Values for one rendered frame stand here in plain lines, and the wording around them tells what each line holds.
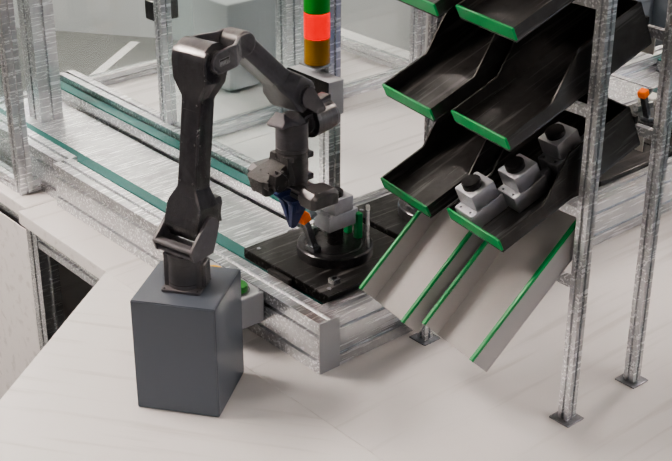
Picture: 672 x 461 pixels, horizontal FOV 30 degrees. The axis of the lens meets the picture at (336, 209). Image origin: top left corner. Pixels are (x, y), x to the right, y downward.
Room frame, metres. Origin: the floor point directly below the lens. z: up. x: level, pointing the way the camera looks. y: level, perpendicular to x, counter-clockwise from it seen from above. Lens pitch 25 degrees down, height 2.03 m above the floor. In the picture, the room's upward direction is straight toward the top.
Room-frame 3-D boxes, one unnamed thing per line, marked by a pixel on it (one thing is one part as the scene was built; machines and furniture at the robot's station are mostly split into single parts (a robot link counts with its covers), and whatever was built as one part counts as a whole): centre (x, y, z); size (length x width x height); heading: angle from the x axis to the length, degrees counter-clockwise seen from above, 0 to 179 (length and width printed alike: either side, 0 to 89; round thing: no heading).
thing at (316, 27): (2.27, 0.04, 1.34); 0.05 x 0.05 x 0.05
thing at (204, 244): (1.77, 0.24, 1.15); 0.09 x 0.07 x 0.06; 54
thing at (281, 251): (2.05, 0.00, 0.96); 0.24 x 0.24 x 0.02; 41
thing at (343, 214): (2.06, -0.01, 1.06); 0.08 x 0.04 x 0.07; 131
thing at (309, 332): (2.16, 0.30, 0.91); 0.89 x 0.06 x 0.11; 41
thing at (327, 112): (2.02, 0.05, 1.26); 0.12 x 0.08 x 0.11; 144
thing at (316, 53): (2.27, 0.04, 1.29); 0.05 x 0.05 x 0.05
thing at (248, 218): (2.29, 0.18, 0.91); 0.84 x 0.28 x 0.10; 41
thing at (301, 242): (2.05, 0.00, 0.98); 0.14 x 0.14 x 0.02
